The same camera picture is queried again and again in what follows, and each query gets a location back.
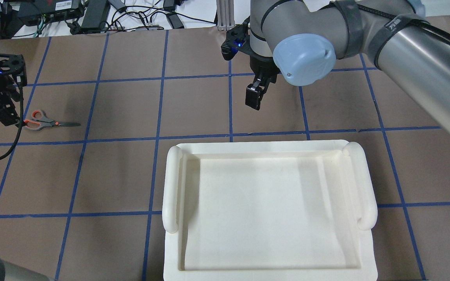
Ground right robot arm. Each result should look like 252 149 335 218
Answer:
221 0 450 134

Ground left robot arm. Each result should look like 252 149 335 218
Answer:
0 53 27 126

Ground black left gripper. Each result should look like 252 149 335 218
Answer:
0 53 27 126

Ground black power brick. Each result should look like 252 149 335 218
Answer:
80 0 110 34

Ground aluminium frame post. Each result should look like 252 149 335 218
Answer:
216 0 235 31

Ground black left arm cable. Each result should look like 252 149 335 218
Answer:
0 84 25 162

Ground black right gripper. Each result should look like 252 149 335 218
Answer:
221 18 280 110

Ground grey orange scissors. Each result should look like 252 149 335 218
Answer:
24 110 81 131

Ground white plastic tray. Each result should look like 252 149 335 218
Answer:
161 139 378 281

